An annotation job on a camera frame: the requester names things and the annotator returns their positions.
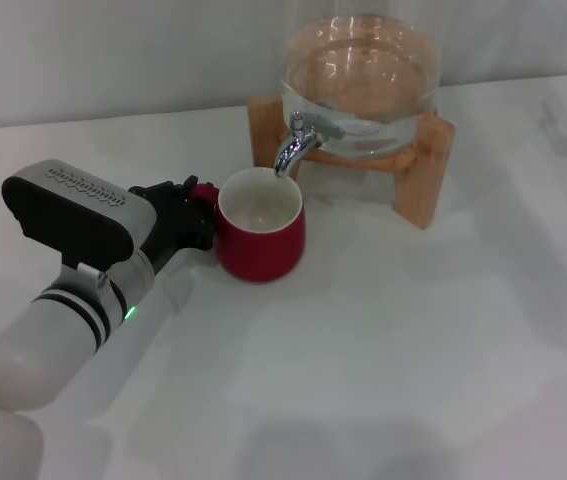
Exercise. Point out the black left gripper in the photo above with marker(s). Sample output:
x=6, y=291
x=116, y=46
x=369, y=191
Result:
x=173, y=225

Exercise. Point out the red ceramic cup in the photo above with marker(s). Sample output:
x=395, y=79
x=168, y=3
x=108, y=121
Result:
x=263, y=255

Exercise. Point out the chrome faucet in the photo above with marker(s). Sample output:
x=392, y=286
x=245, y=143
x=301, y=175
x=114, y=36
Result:
x=290, y=150

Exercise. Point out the glass water dispenser jar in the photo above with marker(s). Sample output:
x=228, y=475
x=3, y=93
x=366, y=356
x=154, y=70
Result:
x=363, y=65

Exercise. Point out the wooden dispenser stand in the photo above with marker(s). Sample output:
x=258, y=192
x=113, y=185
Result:
x=420, y=175

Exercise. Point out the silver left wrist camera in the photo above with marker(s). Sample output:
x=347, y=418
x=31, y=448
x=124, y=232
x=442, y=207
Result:
x=73, y=215

